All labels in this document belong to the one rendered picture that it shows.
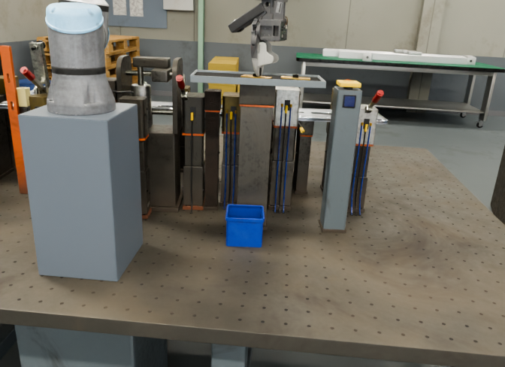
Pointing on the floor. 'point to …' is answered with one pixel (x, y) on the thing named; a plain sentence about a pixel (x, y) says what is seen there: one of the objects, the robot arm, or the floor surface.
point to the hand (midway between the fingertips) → (257, 71)
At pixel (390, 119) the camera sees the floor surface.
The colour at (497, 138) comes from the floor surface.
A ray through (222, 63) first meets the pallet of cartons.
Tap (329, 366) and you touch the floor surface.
